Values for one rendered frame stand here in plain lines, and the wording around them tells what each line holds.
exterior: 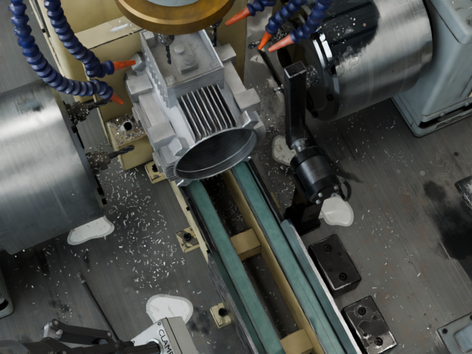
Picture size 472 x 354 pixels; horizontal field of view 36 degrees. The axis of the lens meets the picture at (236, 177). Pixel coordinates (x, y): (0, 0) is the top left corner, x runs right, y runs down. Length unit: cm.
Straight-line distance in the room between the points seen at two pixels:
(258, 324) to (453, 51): 57
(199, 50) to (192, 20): 24
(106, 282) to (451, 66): 74
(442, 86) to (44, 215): 75
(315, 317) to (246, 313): 12
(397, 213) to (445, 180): 13
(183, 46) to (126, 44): 10
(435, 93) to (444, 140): 17
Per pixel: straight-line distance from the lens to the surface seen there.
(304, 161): 120
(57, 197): 112
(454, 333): 141
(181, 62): 119
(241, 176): 132
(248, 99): 121
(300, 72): 104
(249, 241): 135
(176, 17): 98
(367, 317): 132
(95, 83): 109
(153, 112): 122
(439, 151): 154
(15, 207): 112
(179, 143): 115
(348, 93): 123
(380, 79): 125
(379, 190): 147
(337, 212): 143
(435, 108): 146
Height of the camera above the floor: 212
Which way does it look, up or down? 66 degrees down
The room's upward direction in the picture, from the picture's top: 2 degrees clockwise
